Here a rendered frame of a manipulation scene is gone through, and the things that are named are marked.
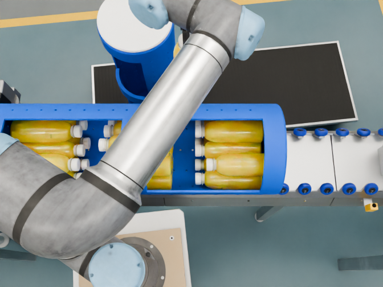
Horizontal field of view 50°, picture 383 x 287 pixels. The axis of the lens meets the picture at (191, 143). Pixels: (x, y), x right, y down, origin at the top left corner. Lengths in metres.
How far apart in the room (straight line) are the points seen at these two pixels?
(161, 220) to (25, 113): 0.51
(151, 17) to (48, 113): 0.65
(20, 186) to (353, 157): 1.22
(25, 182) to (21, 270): 1.93
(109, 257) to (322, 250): 1.66
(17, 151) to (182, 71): 0.26
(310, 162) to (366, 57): 1.49
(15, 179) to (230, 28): 0.38
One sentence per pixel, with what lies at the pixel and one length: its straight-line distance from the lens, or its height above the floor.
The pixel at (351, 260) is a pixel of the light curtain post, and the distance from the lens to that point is 2.27.
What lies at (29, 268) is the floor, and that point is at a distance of 2.49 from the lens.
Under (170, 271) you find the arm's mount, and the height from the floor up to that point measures 1.16.
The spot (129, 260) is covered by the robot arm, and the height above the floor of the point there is 1.39.
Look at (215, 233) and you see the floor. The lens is 2.34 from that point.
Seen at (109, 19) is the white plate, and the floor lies 1.04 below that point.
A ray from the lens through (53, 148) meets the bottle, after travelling 1.36.
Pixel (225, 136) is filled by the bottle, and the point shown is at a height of 1.14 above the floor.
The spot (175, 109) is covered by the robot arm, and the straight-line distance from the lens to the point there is 0.59.
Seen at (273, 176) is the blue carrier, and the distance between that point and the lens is 1.20.
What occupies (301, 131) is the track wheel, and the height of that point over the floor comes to 0.98.
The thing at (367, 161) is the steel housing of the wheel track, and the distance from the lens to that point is 1.58.
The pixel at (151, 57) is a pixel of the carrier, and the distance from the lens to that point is 1.56.
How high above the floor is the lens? 2.33
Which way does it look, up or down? 72 degrees down
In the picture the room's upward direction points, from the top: straight up
